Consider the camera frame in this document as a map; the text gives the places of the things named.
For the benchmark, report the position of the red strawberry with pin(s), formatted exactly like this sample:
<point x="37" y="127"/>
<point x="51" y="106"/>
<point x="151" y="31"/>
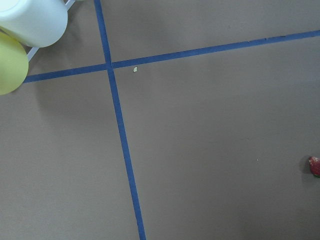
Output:
<point x="314" y="166"/>

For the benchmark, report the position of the yellow upturned cup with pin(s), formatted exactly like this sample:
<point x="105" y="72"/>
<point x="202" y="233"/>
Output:
<point x="14" y="64"/>

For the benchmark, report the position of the pale blue upturned cup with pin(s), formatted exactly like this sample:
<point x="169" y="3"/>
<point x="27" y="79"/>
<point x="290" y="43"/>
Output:
<point x="34" y="23"/>

